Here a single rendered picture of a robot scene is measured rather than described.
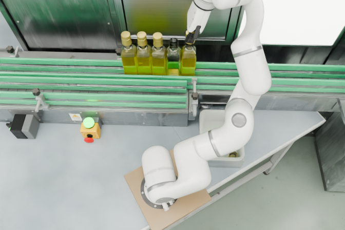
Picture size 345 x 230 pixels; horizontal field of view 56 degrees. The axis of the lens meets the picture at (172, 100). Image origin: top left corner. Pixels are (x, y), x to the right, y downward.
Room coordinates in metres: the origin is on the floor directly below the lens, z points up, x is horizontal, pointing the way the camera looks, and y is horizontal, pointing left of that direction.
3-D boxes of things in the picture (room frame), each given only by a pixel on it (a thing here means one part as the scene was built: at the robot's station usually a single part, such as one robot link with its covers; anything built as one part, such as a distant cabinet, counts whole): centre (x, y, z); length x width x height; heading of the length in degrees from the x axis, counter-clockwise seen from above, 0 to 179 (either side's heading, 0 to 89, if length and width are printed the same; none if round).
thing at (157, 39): (0.80, 0.05, 1.14); 0.04 x 0.04 x 0.04
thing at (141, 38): (0.80, 0.11, 1.14); 0.04 x 0.04 x 0.04
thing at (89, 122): (0.62, 0.35, 0.84); 0.05 x 0.05 x 0.03
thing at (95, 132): (0.62, 0.35, 0.79); 0.07 x 0.07 x 0.07; 88
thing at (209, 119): (0.57, -0.20, 0.80); 0.22 x 0.17 x 0.09; 178
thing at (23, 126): (0.62, 0.63, 0.79); 0.08 x 0.08 x 0.08; 88
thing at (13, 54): (0.90, 0.67, 0.94); 0.07 x 0.04 x 0.13; 178
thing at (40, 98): (0.64, 0.52, 0.94); 0.07 x 0.04 x 0.13; 178
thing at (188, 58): (0.80, -0.06, 0.99); 0.06 x 0.06 x 0.21; 89
